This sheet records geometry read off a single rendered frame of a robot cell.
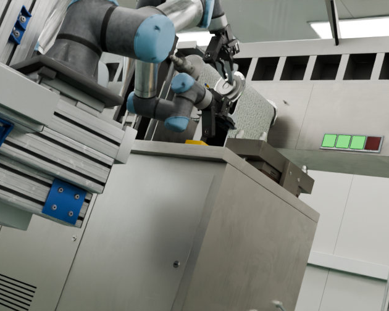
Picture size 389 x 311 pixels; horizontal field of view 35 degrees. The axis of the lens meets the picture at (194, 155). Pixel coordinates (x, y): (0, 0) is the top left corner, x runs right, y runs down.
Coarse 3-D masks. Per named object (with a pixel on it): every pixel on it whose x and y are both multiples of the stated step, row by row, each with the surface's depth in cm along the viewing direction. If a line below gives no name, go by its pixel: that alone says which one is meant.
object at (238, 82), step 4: (236, 76) 238; (220, 80) 242; (236, 80) 237; (240, 80) 236; (236, 84) 236; (240, 84) 235; (216, 88) 242; (236, 88) 235; (240, 88) 235; (236, 92) 234; (228, 96) 236; (232, 96) 235; (228, 100) 236; (232, 108) 242
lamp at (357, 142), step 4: (356, 136) 234; (360, 136) 233; (364, 136) 232; (352, 140) 234; (356, 140) 233; (360, 140) 232; (352, 144) 234; (356, 144) 233; (360, 144) 232; (356, 148) 232; (360, 148) 231
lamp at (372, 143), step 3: (369, 138) 230; (372, 138) 230; (375, 138) 229; (378, 138) 228; (369, 141) 230; (372, 141) 229; (375, 141) 228; (378, 141) 228; (366, 144) 230; (369, 144) 229; (372, 144) 229; (375, 144) 228; (378, 144) 227; (366, 147) 230; (369, 147) 229; (372, 147) 228; (375, 147) 227
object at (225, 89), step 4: (220, 84) 240; (224, 84) 239; (228, 84) 238; (232, 84) 236; (220, 88) 239; (224, 88) 238; (228, 88) 236; (232, 88) 235; (220, 92) 238; (224, 92) 237; (228, 92) 235; (232, 92) 236
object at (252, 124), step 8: (240, 104) 235; (240, 112) 235; (248, 112) 239; (240, 120) 236; (248, 120) 240; (256, 120) 244; (264, 120) 248; (240, 128) 236; (248, 128) 240; (256, 128) 244; (264, 128) 248; (248, 136) 240; (256, 136) 244
